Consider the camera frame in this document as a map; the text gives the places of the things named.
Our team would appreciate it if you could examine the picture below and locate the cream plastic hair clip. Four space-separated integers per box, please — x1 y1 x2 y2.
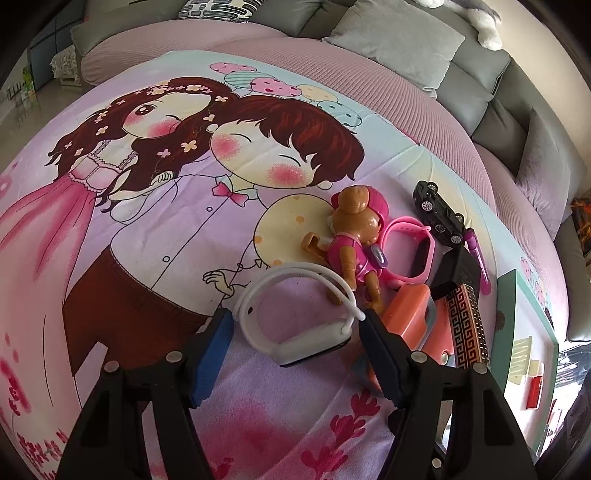
508 338 541 384

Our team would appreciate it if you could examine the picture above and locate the black white patterned cushion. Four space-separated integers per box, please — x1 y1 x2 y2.
178 0 264 23

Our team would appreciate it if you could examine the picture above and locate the white smart watch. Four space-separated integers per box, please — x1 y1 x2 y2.
235 263 368 368

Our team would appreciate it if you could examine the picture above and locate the pink translucent lighter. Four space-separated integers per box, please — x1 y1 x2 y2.
464 229 492 295

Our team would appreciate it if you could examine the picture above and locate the teal cardboard tray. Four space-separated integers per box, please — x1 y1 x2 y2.
489 270 559 467

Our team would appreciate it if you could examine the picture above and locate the pink waffle sofa cover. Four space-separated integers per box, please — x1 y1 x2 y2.
81 21 568 324

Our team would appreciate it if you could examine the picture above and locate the blue storage cabinet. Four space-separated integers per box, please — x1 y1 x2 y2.
28 21 77 90

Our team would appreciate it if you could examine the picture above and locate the pink smart watch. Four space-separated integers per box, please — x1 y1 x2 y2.
381 217 437 289

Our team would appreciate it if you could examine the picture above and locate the lace covered stool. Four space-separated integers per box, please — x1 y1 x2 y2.
50 46 85 87

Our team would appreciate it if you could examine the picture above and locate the purple grey cushion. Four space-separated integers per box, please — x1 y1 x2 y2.
515 107 589 241

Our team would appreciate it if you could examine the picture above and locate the pink toy puppy figure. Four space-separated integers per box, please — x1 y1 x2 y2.
302 185 393 312

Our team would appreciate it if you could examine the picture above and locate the red bottle white cap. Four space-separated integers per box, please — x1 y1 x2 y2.
525 376 542 410

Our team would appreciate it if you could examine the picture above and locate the black toy car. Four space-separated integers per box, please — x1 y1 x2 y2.
412 181 466 245

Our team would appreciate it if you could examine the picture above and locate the orange patterned bag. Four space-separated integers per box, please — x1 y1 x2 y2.
570 198 591 268

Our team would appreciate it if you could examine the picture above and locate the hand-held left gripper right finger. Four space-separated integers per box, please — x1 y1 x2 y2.
359 310 539 480

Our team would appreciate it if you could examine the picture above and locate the grey sofa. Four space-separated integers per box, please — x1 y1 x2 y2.
69 0 591 342

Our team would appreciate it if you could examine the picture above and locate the white plush toy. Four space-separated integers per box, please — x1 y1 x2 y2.
418 0 504 51

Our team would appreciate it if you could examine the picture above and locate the white slatted rack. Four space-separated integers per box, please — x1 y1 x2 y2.
2 65 40 104

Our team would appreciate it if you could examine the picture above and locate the black rectangular box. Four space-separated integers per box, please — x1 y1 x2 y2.
429 247 483 301

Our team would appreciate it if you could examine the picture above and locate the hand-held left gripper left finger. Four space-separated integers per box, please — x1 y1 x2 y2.
55 308 236 480

